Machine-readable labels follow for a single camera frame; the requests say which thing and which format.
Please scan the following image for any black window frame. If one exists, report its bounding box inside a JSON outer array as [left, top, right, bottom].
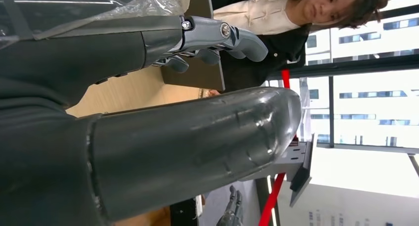
[[266, 3, 419, 178]]

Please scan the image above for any grey laptop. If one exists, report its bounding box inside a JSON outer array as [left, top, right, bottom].
[[160, 0, 226, 91]]

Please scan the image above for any white building outside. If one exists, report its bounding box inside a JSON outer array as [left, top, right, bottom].
[[306, 0, 419, 148]]

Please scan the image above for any person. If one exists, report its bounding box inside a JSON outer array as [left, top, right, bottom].
[[209, 0, 392, 94]]

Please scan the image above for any silver kiosk screen stand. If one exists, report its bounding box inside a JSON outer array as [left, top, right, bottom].
[[239, 134, 317, 208]]

